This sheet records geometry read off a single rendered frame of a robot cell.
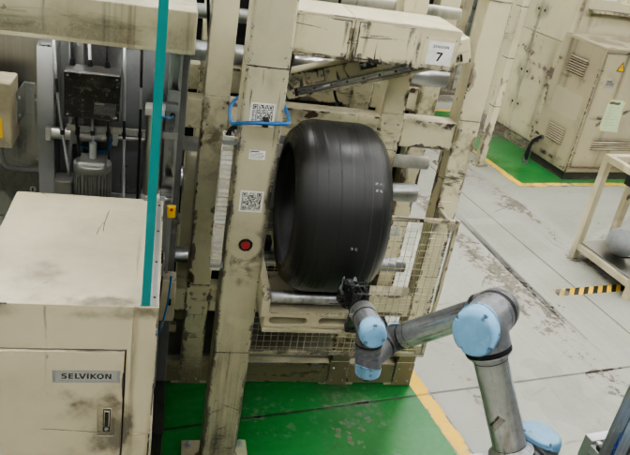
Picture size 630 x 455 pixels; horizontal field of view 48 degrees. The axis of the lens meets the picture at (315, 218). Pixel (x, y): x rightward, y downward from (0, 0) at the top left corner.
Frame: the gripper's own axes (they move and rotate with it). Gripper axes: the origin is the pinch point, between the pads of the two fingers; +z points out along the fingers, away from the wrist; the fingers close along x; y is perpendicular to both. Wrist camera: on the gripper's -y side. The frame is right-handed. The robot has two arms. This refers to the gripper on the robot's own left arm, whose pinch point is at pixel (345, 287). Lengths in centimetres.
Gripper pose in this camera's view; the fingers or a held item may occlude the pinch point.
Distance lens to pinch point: 224.8
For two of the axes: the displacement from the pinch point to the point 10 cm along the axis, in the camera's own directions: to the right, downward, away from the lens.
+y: 1.3, -9.4, -3.2
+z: -1.8, -3.4, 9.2
